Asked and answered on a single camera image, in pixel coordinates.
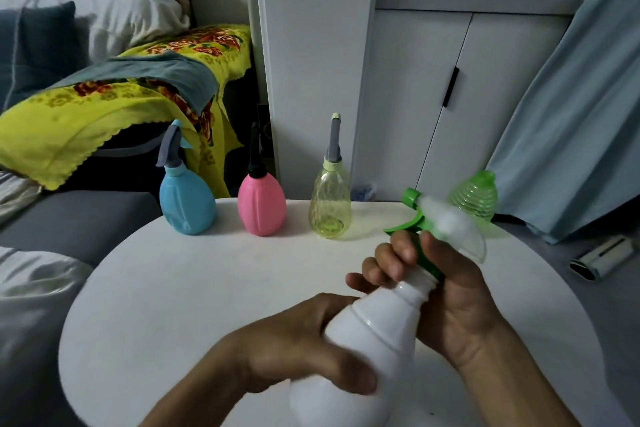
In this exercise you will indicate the white wardrobe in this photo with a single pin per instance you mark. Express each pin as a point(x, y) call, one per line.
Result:
point(315, 66)

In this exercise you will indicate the dark blue pillow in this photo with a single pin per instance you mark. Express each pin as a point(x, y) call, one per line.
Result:
point(35, 51)

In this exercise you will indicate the person's right forearm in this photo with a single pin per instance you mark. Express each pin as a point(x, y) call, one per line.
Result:
point(515, 381)

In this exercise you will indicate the black spray head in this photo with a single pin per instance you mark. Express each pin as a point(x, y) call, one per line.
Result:
point(256, 154)

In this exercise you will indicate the grey yellow spray head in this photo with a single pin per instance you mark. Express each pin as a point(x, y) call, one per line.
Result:
point(334, 141)

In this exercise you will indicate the grey seat cushion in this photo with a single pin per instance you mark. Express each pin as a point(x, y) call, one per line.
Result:
point(80, 224)

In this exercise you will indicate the person's right hand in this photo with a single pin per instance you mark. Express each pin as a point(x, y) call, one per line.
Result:
point(460, 306)

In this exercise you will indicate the white pillow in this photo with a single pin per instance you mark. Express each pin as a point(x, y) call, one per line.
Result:
point(130, 16)

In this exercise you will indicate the person's left hand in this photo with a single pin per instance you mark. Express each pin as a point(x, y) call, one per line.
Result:
point(295, 341)

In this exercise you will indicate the green ribbed bottle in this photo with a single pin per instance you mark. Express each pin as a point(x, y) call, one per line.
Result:
point(475, 199)

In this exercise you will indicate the grey blue spray head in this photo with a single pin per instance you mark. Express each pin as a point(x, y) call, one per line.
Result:
point(170, 146)

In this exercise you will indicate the white plastic bottle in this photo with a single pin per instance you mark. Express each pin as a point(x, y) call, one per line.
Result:
point(370, 351)

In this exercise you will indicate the white grey lint roller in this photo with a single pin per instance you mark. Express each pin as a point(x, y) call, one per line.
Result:
point(602, 257)

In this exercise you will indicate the clear green spray head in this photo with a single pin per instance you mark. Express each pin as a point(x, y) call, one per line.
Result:
point(450, 226)

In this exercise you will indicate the light blue curtain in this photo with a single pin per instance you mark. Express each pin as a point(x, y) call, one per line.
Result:
point(575, 131)

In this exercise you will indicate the yellow translucent bottle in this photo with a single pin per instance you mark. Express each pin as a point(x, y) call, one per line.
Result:
point(330, 206)

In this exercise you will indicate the white bed sheet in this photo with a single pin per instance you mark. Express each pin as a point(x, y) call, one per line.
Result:
point(30, 321)

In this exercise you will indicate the yellow floral cloth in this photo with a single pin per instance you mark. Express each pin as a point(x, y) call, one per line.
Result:
point(65, 131)

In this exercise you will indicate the pink plastic bottle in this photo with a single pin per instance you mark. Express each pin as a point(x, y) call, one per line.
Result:
point(261, 206)

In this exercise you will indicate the grey-teal towel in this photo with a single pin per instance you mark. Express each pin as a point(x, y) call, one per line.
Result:
point(175, 74)

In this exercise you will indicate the blue plastic bottle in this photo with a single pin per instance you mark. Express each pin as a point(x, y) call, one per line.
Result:
point(187, 204)

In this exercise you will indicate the person's left forearm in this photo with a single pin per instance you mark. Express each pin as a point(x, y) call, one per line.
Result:
point(200, 391)

